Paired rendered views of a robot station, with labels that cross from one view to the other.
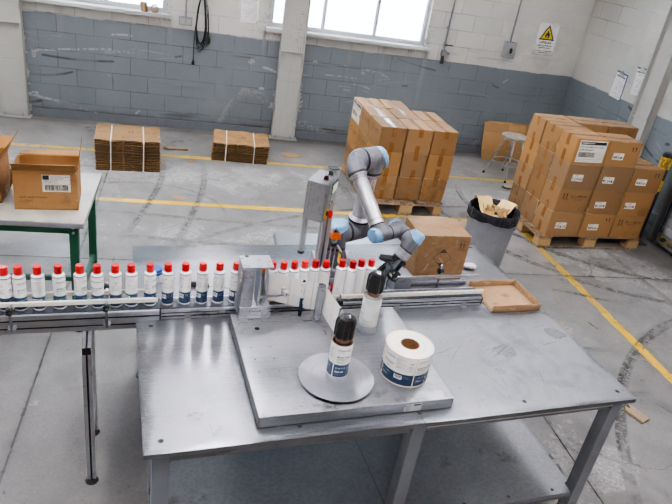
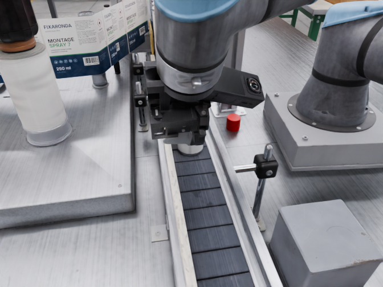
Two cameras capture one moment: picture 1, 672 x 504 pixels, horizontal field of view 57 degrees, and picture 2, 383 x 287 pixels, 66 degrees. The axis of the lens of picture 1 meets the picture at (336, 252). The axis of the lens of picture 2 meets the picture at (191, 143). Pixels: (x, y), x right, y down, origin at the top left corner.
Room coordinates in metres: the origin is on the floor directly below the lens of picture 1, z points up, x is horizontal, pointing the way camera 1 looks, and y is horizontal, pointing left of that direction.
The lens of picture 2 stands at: (2.79, -0.63, 1.25)
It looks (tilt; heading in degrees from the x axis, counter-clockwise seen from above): 38 degrees down; 102
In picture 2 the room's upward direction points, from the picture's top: straight up
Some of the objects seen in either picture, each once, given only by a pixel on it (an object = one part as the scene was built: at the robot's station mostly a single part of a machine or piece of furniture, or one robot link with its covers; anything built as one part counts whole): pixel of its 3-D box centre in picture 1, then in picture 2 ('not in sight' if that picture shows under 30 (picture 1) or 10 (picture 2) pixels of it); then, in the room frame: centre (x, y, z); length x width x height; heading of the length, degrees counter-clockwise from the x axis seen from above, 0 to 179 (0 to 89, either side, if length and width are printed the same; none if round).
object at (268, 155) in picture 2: not in sight; (248, 188); (2.81, -0.30, 0.91); 0.07 x 0.03 x 0.16; 22
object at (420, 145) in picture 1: (395, 153); not in sight; (6.54, -0.46, 0.45); 1.20 x 0.84 x 0.89; 17
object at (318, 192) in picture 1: (321, 196); not in sight; (2.66, 0.11, 1.38); 0.17 x 0.10 x 0.19; 167
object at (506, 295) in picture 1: (503, 295); not in sight; (2.99, -0.95, 0.85); 0.30 x 0.26 x 0.04; 112
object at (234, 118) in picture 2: not in sight; (233, 122); (2.77, -0.02, 0.85); 0.03 x 0.03 x 0.03
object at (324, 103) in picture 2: (334, 252); (335, 90); (2.98, 0.01, 0.94); 0.15 x 0.15 x 0.10
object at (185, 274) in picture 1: (185, 283); not in sight; (2.36, 0.64, 0.98); 0.05 x 0.05 x 0.20
